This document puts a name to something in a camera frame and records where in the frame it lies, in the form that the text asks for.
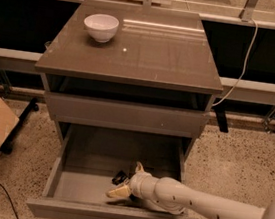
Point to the closed grey upper drawer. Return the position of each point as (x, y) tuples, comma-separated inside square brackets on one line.
[(125, 116)]

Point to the black table leg right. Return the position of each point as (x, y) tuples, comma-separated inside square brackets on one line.
[(220, 114)]

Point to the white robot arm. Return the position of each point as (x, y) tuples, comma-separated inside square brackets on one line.
[(171, 195)]

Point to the black table leg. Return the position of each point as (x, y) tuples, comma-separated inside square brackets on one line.
[(220, 114), (7, 145)]

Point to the grey drawer cabinet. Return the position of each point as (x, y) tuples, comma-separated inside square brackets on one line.
[(158, 58)]

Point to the black rxbar chocolate bar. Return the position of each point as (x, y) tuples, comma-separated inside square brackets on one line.
[(120, 178)]

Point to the black table leg left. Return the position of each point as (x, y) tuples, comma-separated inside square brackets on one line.
[(7, 145)]

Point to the open grey middle drawer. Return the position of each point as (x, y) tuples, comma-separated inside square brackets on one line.
[(89, 161)]

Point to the white ceramic bowl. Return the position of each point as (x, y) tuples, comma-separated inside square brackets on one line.
[(101, 27)]

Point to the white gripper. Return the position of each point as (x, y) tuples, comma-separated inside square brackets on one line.
[(138, 184)]

